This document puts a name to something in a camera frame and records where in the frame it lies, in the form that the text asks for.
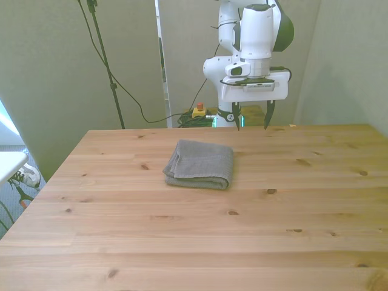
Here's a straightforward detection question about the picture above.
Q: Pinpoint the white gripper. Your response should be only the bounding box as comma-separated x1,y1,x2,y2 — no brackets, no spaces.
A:
220,70,290,132

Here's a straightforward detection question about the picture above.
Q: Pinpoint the grey towel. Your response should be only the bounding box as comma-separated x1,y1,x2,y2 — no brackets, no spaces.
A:
162,139,235,191

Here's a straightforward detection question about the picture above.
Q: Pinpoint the yellow emergency stop box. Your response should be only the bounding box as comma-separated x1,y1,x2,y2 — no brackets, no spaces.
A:
192,102,208,119

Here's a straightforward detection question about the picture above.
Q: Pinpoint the white sneaker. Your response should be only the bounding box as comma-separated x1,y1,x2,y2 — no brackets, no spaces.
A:
8,163,42,189

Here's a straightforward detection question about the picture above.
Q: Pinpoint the black orange stand leg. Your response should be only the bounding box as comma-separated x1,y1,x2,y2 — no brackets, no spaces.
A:
11,181,35,210

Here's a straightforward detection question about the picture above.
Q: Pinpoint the white side table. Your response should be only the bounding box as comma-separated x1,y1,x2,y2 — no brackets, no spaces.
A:
0,150,29,186

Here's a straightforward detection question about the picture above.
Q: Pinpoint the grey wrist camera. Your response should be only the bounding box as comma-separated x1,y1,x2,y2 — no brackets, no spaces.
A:
233,77,276,91

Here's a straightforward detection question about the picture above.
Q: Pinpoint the green coiled cable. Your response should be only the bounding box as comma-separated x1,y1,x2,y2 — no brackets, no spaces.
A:
176,110,218,129

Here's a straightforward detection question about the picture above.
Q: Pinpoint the white vertical frame strip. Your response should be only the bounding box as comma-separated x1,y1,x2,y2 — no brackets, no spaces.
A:
154,0,174,129

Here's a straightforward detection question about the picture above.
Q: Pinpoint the dark camera stand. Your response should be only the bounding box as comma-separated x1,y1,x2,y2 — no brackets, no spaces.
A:
86,0,126,130

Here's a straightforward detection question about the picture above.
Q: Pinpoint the black stand cable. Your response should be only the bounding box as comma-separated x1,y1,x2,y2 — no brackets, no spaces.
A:
76,0,195,124

